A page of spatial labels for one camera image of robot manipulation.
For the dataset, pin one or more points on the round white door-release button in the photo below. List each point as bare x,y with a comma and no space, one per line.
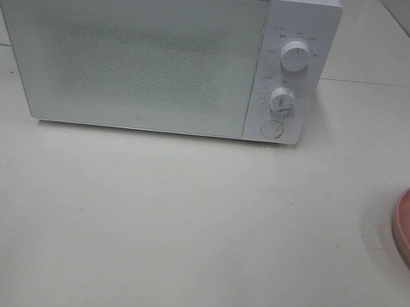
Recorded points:
272,129

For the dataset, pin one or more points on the white microwave door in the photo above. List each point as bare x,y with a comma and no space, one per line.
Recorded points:
168,65

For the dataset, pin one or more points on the lower white timer knob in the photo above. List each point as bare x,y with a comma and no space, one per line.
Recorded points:
282,100

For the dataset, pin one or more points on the upper white power knob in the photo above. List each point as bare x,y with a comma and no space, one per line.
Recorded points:
295,55

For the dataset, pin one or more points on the white microwave oven body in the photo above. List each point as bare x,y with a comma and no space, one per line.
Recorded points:
316,22

